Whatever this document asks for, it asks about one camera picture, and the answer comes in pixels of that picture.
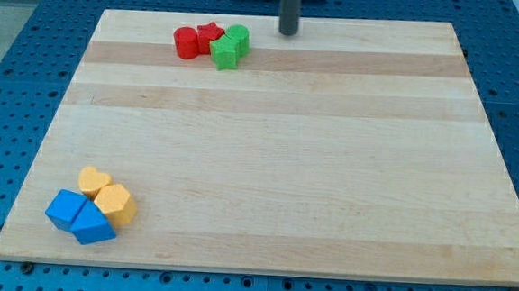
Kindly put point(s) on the green star block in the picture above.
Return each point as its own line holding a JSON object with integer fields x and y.
{"x": 225, "y": 53}

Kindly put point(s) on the yellow heart block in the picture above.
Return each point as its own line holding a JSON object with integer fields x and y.
{"x": 91, "y": 181}

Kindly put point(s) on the red cylinder block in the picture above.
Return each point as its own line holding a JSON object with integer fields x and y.
{"x": 186, "y": 42}

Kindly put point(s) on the green cylinder block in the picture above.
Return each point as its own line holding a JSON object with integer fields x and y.
{"x": 241, "y": 34}

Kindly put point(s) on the yellow hexagon block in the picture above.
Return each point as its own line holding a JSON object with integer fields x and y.
{"x": 117, "y": 204}

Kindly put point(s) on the blue triangle block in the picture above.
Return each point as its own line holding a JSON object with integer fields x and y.
{"x": 91, "y": 225}

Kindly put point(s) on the blue cube block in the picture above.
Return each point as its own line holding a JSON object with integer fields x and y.
{"x": 64, "y": 208}

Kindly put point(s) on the wooden board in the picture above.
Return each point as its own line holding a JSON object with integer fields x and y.
{"x": 356, "y": 149}

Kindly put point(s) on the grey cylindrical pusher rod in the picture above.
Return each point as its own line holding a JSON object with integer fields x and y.
{"x": 289, "y": 16}

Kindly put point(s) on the red star block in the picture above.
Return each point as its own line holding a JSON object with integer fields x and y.
{"x": 206, "y": 34}

